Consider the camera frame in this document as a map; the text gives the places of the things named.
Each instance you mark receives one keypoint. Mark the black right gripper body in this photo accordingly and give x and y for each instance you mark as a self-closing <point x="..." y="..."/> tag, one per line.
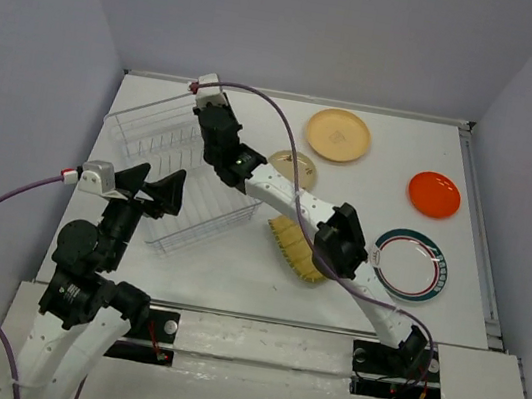
<point x="199" y="108"/>

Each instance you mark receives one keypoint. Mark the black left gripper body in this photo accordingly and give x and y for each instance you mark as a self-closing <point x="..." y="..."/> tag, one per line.
<point x="123" y="216"/>

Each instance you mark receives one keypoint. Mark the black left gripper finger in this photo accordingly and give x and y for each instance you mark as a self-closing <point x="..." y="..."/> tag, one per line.
<point x="129" y="182"/>
<point x="166" y="194"/>

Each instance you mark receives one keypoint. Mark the small beige patterned plate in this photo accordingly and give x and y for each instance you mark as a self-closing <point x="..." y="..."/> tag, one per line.
<point x="284" y="163"/>

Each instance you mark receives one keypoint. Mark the plain beige round plate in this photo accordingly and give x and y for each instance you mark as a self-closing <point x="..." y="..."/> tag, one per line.
<point x="338" y="135"/>

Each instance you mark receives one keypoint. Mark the green yellow bamboo tray plate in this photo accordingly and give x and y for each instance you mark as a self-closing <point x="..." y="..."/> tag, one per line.
<point x="294" y="248"/>

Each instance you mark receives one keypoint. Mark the orange round plate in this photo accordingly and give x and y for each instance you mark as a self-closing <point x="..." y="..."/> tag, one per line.
<point x="434" y="195"/>

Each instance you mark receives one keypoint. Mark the white plate green red rim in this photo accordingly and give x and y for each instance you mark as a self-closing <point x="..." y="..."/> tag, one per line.
<point x="410" y="265"/>

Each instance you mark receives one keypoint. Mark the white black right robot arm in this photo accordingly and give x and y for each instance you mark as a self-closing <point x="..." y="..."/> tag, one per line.
<point x="339" y="245"/>

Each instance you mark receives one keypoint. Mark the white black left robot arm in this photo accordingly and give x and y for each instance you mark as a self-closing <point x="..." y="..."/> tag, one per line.
<point x="82" y="314"/>

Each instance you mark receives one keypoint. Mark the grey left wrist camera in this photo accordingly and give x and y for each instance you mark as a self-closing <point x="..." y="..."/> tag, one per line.
<point x="98" y="178"/>

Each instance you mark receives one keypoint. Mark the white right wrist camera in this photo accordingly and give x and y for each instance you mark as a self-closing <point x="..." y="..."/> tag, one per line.
<point x="207" y="90"/>

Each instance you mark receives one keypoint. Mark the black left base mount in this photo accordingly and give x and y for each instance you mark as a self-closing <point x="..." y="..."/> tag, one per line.
<point x="152" y="342"/>

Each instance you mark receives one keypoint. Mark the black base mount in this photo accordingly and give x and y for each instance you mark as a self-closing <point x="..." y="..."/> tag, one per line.
<point x="152" y="342"/>
<point x="377" y="373"/>

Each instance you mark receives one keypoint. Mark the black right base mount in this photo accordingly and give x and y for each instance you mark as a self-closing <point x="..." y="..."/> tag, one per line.
<point x="377" y="373"/>

